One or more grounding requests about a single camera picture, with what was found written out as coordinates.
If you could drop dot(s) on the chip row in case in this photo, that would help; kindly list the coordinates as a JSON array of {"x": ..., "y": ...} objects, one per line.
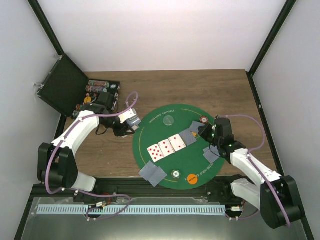
[
  {"x": 99, "y": 83},
  {"x": 95, "y": 89}
]

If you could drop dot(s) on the round green poker mat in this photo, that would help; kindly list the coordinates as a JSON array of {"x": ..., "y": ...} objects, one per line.
[{"x": 189, "y": 160}]

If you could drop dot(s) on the chip row top in case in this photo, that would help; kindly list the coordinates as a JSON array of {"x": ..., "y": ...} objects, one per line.
[{"x": 99, "y": 83}]

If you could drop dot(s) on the black poker chip case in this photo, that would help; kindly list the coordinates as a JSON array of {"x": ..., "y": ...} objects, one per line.
[{"x": 64, "y": 88}]

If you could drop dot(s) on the orange button in case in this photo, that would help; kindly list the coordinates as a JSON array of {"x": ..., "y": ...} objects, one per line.
[{"x": 88, "y": 99}]

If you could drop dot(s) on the face-up red diamonds card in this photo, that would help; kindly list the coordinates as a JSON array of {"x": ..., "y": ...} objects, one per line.
[{"x": 155, "y": 153}]

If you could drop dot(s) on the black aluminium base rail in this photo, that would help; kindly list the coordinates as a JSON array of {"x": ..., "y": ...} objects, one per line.
[{"x": 226, "y": 190}]

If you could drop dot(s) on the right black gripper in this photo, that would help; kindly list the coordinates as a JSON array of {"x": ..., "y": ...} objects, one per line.
[{"x": 203, "y": 133}]

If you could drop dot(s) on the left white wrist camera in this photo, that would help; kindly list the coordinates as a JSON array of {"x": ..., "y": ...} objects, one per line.
[{"x": 127, "y": 115}]

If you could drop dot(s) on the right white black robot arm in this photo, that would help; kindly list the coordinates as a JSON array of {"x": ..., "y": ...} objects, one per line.
[{"x": 275, "y": 196}]

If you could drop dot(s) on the three of diamonds card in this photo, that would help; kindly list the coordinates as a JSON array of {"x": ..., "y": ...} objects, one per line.
[{"x": 166, "y": 148}]

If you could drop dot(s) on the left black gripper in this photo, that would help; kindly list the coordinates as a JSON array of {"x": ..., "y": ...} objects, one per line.
[{"x": 120, "y": 132}]

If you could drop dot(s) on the light blue slotted cable duct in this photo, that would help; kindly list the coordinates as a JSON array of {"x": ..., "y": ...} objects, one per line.
[{"x": 64, "y": 209}]

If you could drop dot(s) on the face-down board card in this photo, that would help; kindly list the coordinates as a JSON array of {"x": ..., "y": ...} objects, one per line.
[
  {"x": 194, "y": 127},
  {"x": 189, "y": 137}
]

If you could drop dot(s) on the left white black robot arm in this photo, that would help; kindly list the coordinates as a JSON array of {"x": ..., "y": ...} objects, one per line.
[{"x": 57, "y": 167}]

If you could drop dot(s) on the orange big blind button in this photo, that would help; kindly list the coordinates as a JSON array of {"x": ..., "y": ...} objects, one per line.
[{"x": 192, "y": 179}]

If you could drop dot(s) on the two of diamonds card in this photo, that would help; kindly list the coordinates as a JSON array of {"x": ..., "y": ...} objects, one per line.
[{"x": 177, "y": 142}]

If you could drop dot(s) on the clear dealer button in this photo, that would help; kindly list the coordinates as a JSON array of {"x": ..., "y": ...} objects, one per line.
[{"x": 168, "y": 120}]

